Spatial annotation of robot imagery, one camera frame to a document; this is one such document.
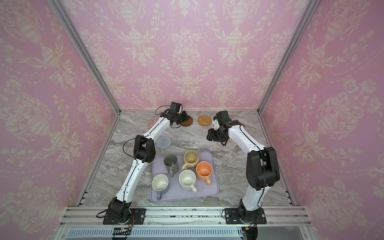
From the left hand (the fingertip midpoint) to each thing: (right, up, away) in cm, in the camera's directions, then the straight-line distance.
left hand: (190, 116), depth 109 cm
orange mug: (+9, -33, -20) cm, 40 cm away
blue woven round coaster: (-18, -18, -7) cm, 26 cm away
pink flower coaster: (-29, -4, +4) cm, 29 cm away
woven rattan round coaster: (+11, -3, +5) cm, 12 cm away
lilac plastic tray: (-8, -43, -28) cm, 51 cm away
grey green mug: (-10, -30, -19) cm, 37 cm away
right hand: (+14, -13, -18) cm, 26 cm away
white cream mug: (0, -37, -24) cm, 44 cm away
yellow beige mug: (+1, -28, -16) cm, 32 cm away
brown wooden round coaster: (-2, -4, +4) cm, 6 cm away
